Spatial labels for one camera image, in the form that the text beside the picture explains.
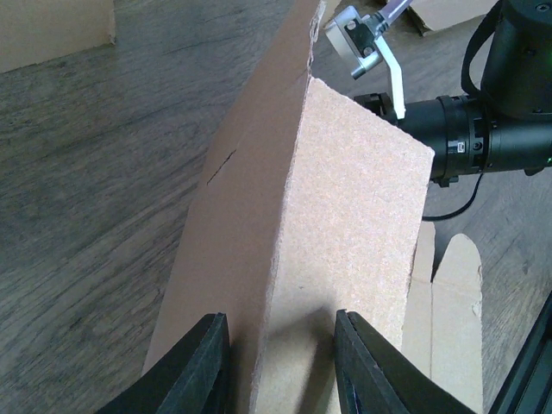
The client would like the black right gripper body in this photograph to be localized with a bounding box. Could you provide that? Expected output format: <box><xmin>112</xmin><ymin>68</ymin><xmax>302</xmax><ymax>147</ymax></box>
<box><xmin>354</xmin><ymin>92</ymin><xmax>403</xmax><ymax>125</ymax></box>

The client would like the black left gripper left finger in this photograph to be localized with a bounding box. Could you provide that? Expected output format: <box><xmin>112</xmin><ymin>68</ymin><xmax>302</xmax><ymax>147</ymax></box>
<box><xmin>98</xmin><ymin>313</ymin><xmax>229</xmax><ymax>413</ymax></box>

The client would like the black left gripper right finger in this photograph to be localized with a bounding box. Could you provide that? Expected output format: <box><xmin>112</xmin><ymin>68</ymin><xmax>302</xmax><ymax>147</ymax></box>
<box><xmin>334</xmin><ymin>310</ymin><xmax>472</xmax><ymax>413</ymax></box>

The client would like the large cardboard box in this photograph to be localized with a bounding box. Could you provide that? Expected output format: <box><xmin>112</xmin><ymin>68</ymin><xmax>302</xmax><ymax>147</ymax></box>
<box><xmin>144</xmin><ymin>1</ymin><xmax>483</xmax><ymax>413</ymax></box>

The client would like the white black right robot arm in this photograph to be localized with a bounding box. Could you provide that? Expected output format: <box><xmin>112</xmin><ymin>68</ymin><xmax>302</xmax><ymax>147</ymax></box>
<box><xmin>354</xmin><ymin>1</ymin><xmax>551</xmax><ymax>186</ymax></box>

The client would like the top flat cardboard blank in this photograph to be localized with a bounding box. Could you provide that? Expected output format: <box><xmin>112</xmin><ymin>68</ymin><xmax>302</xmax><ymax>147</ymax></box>
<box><xmin>408</xmin><ymin>0</ymin><xmax>497</xmax><ymax>36</ymax></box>

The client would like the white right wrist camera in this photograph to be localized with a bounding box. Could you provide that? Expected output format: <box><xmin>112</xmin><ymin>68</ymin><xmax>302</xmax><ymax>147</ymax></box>
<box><xmin>324</xmin><ymin>0</ymin><xmax>411</xmax><ymax>120</ymax></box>

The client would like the black aluminium front rail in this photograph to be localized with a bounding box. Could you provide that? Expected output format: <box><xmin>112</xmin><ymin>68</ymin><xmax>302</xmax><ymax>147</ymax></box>
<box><xmin>489</xmin><ymin>295</ymin><xmax>551</xmax><ymax>414</ymax></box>

